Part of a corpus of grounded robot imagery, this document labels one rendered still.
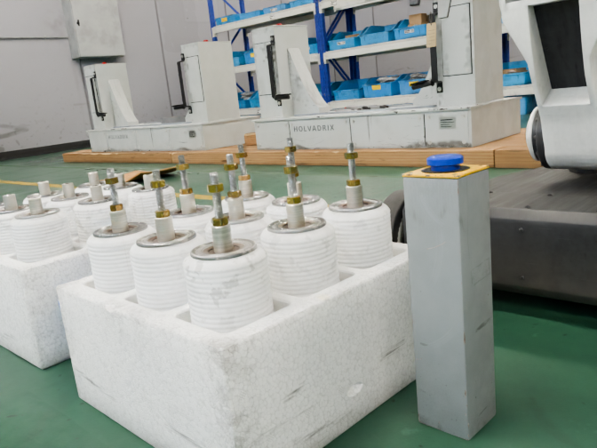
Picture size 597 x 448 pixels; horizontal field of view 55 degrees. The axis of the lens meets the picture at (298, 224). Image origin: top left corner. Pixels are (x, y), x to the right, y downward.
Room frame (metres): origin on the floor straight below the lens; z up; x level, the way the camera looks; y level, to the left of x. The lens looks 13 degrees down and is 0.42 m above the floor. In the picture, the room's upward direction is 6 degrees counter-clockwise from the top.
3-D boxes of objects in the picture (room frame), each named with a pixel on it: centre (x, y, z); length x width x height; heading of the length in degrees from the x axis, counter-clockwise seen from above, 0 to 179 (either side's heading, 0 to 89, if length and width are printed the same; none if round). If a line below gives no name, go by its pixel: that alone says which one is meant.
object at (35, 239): (1.03, 0.46, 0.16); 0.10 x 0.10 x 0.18
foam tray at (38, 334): (1.19, 0.46, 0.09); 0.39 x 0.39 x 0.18; 46
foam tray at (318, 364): (0.80, 0.08, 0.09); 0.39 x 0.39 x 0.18; 44
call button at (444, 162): (0.65, -0.17, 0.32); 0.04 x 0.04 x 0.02
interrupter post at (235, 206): (0.80, 0.08, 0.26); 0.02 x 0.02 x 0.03
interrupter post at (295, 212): (0.72, 0.00, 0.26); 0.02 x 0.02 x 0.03
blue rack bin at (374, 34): (6.36, -1.13, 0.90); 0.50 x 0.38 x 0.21; 137
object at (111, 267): (0.80, 0.25, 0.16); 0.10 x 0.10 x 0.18
